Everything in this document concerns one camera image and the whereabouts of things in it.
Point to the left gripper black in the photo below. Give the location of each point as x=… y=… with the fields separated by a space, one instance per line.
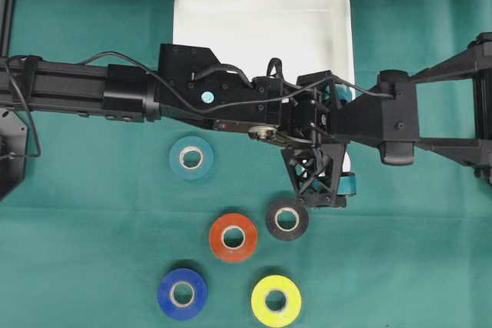
x=267 y=109

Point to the red tape roll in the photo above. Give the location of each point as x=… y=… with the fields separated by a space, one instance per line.
x=233 y=237

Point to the white tape roll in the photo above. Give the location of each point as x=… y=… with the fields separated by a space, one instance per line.
x=346 y=166

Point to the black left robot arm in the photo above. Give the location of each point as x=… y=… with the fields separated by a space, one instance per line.
x=126 y=92

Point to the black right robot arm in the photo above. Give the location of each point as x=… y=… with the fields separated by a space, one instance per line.
x=388 y=117

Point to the black tape roll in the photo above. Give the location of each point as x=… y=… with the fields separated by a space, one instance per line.
x=285 y=219

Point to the white plastic tray case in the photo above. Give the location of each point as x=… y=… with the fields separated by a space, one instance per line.
x=307 y=35

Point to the teal green tape roll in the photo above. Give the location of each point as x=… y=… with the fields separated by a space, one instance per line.
x=191 y=158

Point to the yellow tape roll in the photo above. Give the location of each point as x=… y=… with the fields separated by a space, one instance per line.
x=276 y=301

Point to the blue tape roll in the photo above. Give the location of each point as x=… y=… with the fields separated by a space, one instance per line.
x=182 y=294

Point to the green table cloth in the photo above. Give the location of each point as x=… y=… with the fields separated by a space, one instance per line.
x=101 y=217

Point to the black frame rail left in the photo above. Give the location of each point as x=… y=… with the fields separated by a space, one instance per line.
x=7 y=1

